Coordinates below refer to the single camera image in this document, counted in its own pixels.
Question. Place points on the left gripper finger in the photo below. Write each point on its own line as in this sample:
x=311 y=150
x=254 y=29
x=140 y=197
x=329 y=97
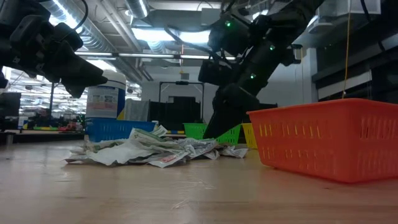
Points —
x=77 y=91
x=77 y=71

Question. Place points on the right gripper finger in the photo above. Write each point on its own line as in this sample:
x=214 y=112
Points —
x=219 y=121
x=237 y=116

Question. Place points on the black text white packet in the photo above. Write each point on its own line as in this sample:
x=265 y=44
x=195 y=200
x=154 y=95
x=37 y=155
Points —
x=199 y=147

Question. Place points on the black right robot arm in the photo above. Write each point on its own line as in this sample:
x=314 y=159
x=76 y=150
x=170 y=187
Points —
x=289 y=18

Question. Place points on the yellow plastic basket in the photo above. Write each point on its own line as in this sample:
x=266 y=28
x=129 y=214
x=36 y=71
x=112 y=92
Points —
x=250 y=135

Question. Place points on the green plastic basket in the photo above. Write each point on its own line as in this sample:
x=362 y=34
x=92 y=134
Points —
x=192 y=130

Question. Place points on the white wipes canister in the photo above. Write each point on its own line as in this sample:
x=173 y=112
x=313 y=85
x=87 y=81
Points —
x=105 y=105

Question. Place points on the small white packet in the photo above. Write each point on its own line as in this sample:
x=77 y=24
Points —
x=236 y=152

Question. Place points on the black cabinet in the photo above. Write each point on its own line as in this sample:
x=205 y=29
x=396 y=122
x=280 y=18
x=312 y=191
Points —
x=180 y=112

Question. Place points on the yellow black striped bar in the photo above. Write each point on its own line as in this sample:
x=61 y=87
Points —
x=177 y=132

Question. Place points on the green yellow strip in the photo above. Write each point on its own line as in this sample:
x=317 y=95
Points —
x=49 y=128

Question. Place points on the blue plastic basket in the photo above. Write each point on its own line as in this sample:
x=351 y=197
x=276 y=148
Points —
x=109 y=129

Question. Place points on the crumpled white packet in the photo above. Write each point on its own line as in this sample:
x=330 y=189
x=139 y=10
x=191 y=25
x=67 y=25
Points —
x=93 y=145

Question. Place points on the grey cloth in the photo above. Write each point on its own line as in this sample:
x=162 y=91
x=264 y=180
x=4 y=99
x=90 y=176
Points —
x=136 y=110

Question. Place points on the orange label white packet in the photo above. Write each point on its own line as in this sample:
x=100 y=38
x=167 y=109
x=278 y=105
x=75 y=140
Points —
x=169 y=159

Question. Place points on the small white bottle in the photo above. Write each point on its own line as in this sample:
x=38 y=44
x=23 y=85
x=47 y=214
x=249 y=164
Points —
x=155 y=124

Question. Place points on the black monitor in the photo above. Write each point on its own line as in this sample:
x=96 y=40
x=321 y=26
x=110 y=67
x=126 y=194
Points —
x=9 y=109

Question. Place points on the flat grey white packet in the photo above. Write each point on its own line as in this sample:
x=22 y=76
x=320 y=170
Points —
x=76 y=159

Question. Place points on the long ceiling light bar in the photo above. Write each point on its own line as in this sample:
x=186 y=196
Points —
x=146 y=55

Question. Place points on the green print white packet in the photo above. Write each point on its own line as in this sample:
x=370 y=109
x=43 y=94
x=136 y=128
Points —
x=146 y=135

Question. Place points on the large plain white packet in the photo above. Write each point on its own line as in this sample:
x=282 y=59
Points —
x=118 y=154

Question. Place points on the grey ceiling unit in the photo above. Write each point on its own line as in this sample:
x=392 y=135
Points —
x=211 y=17

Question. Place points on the orange plastic basket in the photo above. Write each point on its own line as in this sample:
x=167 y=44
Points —
x=311 y=140

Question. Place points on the black slanted beam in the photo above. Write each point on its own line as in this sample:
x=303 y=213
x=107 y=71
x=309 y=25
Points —
x=357 y=59

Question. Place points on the white ceiling unit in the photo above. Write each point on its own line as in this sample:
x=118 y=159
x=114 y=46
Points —
x=342 y=12

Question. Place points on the black metal frame stand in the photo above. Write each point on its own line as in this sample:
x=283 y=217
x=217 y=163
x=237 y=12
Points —
x=182 y=83
x=52 y=102

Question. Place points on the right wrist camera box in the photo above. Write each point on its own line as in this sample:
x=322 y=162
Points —
x=214 y=73

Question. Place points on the large silver ventilation duct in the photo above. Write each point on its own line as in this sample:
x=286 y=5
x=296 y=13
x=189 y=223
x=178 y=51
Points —
x=93 y=34

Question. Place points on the grey wall vent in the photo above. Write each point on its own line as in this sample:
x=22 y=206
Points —
x=184 y=76

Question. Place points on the small silver ventilation duct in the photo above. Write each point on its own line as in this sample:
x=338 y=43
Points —
x=136 y=7

